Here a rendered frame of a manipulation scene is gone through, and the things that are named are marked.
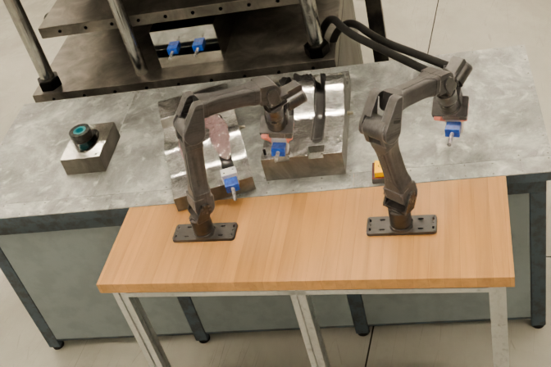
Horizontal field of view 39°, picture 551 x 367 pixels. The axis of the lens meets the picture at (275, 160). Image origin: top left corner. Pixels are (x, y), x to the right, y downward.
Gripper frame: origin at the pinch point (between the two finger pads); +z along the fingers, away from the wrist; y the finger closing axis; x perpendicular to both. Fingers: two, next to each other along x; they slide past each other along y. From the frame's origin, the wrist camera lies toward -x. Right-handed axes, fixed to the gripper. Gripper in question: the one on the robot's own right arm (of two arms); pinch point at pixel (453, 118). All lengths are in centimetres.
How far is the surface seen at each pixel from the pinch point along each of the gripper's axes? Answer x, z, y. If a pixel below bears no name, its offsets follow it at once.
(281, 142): 12, -6, 51
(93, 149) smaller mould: 15, 1, 125
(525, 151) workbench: 4.0, 14.9, -20.1
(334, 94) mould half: -12.4, 10.6, 42.1
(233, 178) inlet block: 24, -4, 66
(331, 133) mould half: 4.2, 5.0, 39.1
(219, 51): -44, 37, 103
